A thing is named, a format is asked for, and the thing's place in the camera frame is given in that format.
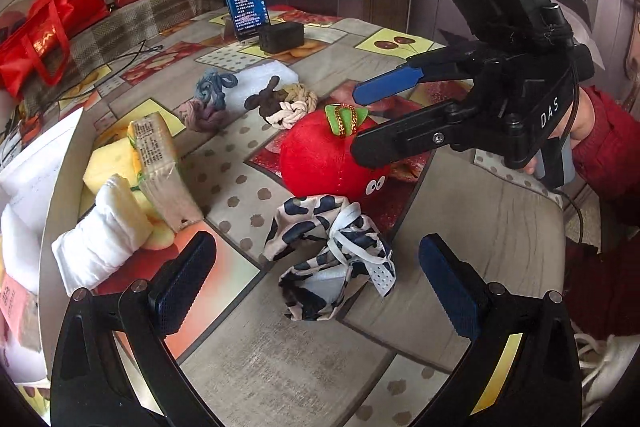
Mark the plain yellow sponge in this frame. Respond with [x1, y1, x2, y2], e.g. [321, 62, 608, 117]
[82, 142, 143, 198]

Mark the white sneaker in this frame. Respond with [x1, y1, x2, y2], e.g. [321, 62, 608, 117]
[574, 332, 640, 419]

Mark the cow print face mask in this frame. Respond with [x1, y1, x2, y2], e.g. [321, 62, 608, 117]
[278, 206, 397, 323]
[262, 194, 352, 264]

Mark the yellow sponge with green scourer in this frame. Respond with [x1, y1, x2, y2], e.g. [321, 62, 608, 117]
[131, 189, 177, 251]

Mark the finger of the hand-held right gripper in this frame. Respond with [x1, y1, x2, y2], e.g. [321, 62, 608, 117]
[350, 103, 459, 169]
[351, 43, 483, 105]

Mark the tissue packet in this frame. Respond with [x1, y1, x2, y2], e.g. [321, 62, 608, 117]
[127, 113, 206, 233]

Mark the blue grey rope knot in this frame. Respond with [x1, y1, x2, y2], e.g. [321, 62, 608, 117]
[179, 69, 240, 132]

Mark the person's right hand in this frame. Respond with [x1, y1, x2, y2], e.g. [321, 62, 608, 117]
[570, 94, 598, 145]

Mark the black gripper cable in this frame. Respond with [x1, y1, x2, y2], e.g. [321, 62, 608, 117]
[550, 72, 587, 249]

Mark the red plush apple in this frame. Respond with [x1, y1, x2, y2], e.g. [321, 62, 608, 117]
[279, 104, 393, 208]

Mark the red tote bag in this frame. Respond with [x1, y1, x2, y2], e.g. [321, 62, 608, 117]
[0, 0, 111, 100]

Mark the plaid blanket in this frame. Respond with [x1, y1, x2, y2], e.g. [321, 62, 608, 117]
[20, 0, 226, 108]

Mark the white cardboard box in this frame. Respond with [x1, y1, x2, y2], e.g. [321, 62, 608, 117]
[0, 107, 86, 388]

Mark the brown white rope knot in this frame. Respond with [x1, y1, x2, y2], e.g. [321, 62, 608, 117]
[244, 76, 319, 130]

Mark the person's leg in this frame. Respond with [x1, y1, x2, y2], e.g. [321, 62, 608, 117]
[564, 207, 640, 343]

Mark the small black box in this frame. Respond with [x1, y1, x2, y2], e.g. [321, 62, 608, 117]
[258, 23, 305, 56]

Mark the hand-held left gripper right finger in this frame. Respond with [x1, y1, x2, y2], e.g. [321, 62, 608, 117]
[415, 233, 583, 427]

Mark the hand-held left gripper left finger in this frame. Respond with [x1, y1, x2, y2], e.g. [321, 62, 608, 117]
[50, 231, 221, 427]

